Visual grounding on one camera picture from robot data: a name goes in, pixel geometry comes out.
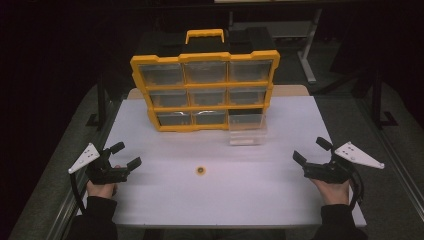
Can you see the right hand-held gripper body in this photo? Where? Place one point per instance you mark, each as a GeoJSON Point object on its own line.
{"type": "Point", "coordinates": [328, 173]}

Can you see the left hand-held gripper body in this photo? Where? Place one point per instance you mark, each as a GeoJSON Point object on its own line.
{"type": "Point", "coordinates": [103, 173]}

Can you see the clear plastic drawer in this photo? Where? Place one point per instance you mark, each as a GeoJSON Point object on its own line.
{"type": "Point", "coordinates": [247, 130]}

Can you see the yellow drawer organizer cabinet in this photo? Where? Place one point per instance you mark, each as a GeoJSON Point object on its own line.
{"type": "Point", "coordinates": [206, 90]}

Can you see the person's left hand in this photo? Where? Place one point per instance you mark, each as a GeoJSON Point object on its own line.
{"type": "Point", "coordinates": [100, 190]}

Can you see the person's right hand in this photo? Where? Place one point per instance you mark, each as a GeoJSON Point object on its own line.
{"type": "Point", "coordinates": [335, 193]}

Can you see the black metal stand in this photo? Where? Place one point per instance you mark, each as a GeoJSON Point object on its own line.
{"type": "Point", "coordinates": [378, 100]}
{"type": "Point", "coordinates": [101, 103]}

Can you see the desk with white legs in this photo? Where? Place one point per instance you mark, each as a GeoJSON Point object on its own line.
{"type": "Point", "coordinates": [308, 50]}

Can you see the aluminium frame rail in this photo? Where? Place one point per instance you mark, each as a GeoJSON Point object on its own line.
{"type": "Point", "coordinates": [71, 200]}
{"type": "Point", "coordinates": [396, 166]}

